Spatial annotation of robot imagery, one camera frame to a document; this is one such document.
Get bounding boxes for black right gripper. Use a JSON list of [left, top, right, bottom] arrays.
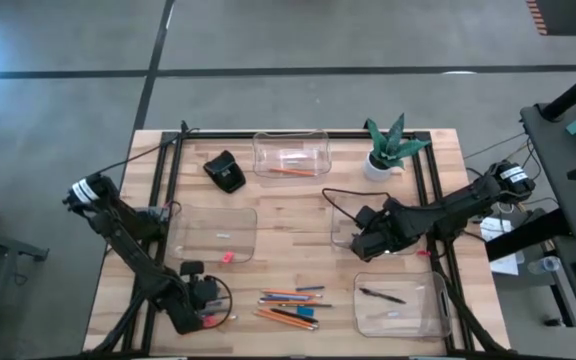
[[350, 197, 413, 262]]

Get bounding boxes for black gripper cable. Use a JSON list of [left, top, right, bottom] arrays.
[[207, 274, 234, 330], [321, 187, 392, 226]]

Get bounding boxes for black pen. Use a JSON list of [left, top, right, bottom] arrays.
[[358, 286, 408, 305], [269, 307, 320, 325]]

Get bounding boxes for grey side desk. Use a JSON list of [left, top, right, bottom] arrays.
[[519, 97, 576, 241]]

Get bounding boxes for black handheld device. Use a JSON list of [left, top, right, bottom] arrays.
[[202, 149, 247, 195]]

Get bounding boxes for black metal table frame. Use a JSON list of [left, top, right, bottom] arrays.
[[85, 120, 512, 360]]

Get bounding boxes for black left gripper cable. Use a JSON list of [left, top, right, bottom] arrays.
[[207, 274, 234, 330]]

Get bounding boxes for snake plant in white pot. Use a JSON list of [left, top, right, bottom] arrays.
[[361, 112, 433, 183]]

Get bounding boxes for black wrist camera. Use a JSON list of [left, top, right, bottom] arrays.
[[354, 203, 380, 227], [179, 259, 206, 277]]

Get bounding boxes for small clear plastic bin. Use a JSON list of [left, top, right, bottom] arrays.
[[251, 128, 333, 180]]

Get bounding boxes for black desk beam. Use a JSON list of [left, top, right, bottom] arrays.
[[484, 208, 572, 263]]

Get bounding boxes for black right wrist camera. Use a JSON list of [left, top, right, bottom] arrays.
[[354, 203, 380, 227]]

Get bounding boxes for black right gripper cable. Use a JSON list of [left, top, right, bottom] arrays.
[[321, 187, 392, 226]]

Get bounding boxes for red striped floor mat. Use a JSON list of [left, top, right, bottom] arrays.
[[525, 0, 576, 37]]

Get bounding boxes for white papers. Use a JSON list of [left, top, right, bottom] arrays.
[[478, 215, 520, 277]]

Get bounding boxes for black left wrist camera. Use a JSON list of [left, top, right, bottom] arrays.
[[179, 259, 206, 277]]

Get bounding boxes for clear plastic bottle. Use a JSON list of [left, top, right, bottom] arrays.
[[526, 254, 562, 276]]

